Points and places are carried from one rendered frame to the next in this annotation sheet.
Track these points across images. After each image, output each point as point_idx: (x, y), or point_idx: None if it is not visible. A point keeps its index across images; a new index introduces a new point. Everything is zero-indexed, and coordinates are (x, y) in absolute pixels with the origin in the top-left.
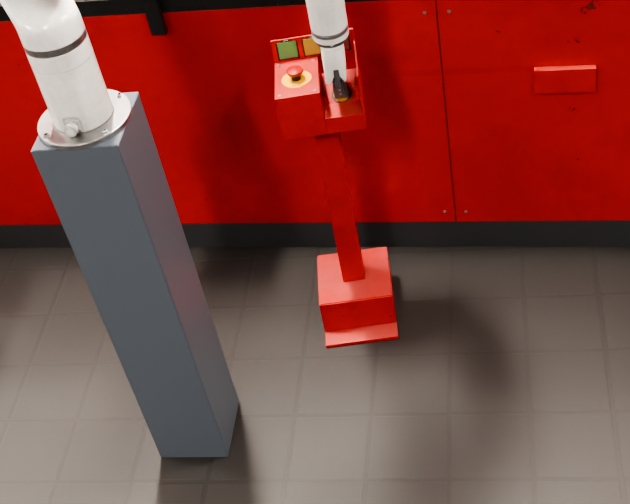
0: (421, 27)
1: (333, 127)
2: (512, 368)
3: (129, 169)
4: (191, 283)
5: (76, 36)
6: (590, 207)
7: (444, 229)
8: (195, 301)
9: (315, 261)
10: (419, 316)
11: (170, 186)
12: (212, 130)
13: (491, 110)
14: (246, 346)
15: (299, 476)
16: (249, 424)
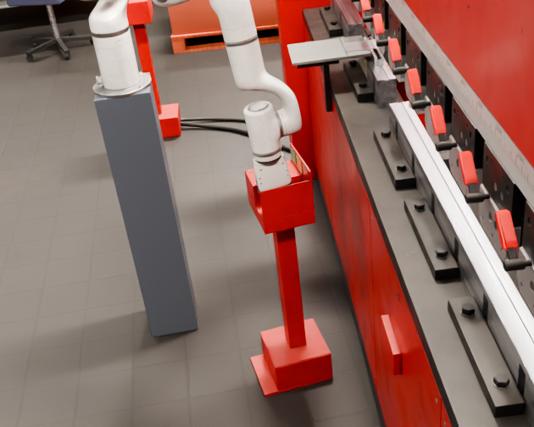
0: (367, 217)
1: (258, 217)
2: None
3: (102, 120)
4: (161, 224)
5: (100, 32)
6: None
7: (375, 390)
8: (161, 236)
9: (339, 331)
10: (291, 404)
11: (335, 216)
12: (339, 196)
13: (381, 324)
14: (247, 318)
15: (136, 374)
16: (179, 339)
